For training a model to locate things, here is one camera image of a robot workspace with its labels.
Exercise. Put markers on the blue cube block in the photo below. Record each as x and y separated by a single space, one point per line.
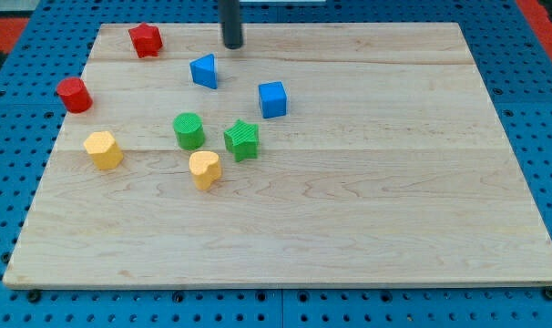
272 99

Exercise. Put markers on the green star block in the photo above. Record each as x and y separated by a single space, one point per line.
242 140

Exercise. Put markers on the light wooden board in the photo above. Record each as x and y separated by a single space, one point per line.
391 169

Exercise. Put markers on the yellow heart block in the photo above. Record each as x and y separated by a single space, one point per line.
205 168

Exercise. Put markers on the green cylinder block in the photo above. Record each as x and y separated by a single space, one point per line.
189 131

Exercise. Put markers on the blue triangular prism block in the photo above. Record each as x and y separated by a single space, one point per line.
203 71

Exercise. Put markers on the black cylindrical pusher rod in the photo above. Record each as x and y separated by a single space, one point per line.
230 23

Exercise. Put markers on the yellow hexagon block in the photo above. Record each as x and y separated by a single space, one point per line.
103 150

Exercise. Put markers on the red star block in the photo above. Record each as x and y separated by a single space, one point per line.
146 40

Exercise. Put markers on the red cylinder block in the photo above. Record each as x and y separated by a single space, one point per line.
74 95

